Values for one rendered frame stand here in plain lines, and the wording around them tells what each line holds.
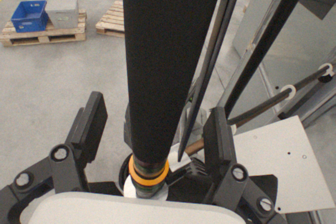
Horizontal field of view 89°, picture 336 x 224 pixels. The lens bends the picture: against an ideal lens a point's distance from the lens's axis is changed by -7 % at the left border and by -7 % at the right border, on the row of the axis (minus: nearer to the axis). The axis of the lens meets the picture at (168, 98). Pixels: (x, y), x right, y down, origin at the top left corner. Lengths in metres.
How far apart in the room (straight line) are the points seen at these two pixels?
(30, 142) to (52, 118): 0.32
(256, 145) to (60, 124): 1.93
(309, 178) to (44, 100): 2.41
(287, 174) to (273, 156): 0.06
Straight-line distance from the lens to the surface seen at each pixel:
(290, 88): 0.40
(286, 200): 0.62
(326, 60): 0.67
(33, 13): 3.93
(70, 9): 3.12
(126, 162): 0.61
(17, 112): 2.53
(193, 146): 0.26
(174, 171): 0.24
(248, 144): 0.69
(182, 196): 0.46
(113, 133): 2.02
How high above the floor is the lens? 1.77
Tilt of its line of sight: 50 degrees down
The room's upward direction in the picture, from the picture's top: 11 degrees clockwise
